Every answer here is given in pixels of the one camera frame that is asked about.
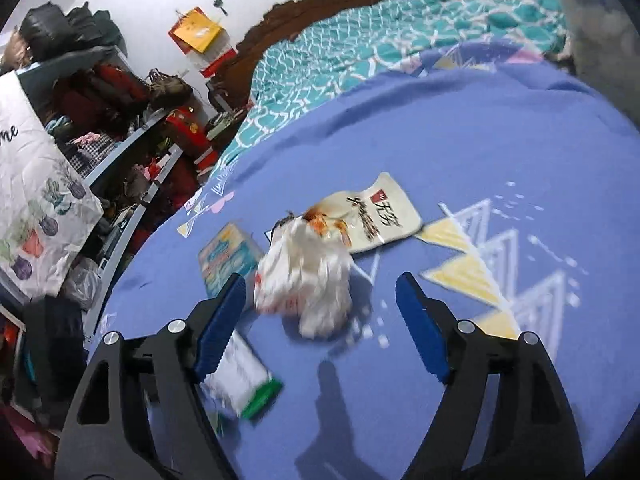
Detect blue printed blanket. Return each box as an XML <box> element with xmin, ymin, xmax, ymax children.
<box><xmin>86</xmin><ymin>40</ymin><xmax>640</xmax><ymax>480</ymax></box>

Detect teal patterned quilt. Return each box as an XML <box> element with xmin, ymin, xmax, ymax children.
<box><xmin>207</xmin><ymin>0</ymin><xmax>572</xmax><ymax>182</ymax></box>

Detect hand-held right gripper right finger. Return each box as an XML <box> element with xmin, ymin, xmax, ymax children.
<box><xmin>395</xmin><ymin>272</ymin><xmax>587</xmax><ymax>480</ymax></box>

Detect black leather bag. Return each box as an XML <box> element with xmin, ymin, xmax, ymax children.
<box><xmin>19</xmin><ymin>2</ymin><xmax>77</xmax><ymax>62</ymax></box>

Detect yellow paper bag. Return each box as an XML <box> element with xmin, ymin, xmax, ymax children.
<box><xmin>169</xmin><ymin>6</ymin><xmax>224</xmax><ymax>54</ymax></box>

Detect white printed bag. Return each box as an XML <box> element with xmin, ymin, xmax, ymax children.
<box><xmin>0</xmin><ymin>72</ymin><xmax>106</xmax><ymax>300</ymax></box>

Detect blue yellow tissue pack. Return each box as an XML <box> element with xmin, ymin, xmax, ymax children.
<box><xmin>197</xmin><ymin>222</ymin><xmax>267</xmax><ymax>299</ymax></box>

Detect grey metal shelf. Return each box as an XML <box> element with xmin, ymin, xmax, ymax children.
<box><xmin>15</xmin><ymin>45</ymin><xmax>187</xmax><ymax>351</ymax></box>

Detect white plastic bag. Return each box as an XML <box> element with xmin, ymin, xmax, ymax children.
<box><xmin>252</xmin><ymin>214</ymin><xmax>357</xmax><ymax>339</ymax></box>

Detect cream snack packet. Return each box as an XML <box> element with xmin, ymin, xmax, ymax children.
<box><xmin>305</xmin><ymin>171</ymin><xmax>424</xmax><ymax>254</ymax></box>

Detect green white packet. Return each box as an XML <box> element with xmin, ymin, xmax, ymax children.
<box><xmin>200</xmin><ymin>330</ymin><xmax>284</xmax><ymax>422</ymax></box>

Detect dark green bag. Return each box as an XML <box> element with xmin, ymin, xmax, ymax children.
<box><xmin>67</xmin><ymin>4</ymin><xmax>127</xmax><ymax>52</ymax></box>

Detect red gift box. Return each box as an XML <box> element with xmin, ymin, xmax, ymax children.
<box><xmin>161</xmin><ymin>106</ymin><xmax>207</xmax><ymax>149</ymax></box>

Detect brown wooden headboard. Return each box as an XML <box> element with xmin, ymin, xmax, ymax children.
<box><xmin>207</xmin><ymin>0</ymin><xmax>387</xmax><ymax>111</ymax></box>

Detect red white paper bag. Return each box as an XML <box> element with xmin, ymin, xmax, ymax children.
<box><xmin>199</xmin><ymin>42</ymin><xmax>239</xmax><ymax>80</ymax></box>

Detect brown handbag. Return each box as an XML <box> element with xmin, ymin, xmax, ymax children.
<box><xmin>146</xmin><ymin>69</ymin><xmax>194</xmax><ymax>112</ymax></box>

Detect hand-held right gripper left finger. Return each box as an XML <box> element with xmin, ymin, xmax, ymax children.
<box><xmin>54</xmin><ymin>272</ymin><xmax>249</xmax><ymax>480</ymax></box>

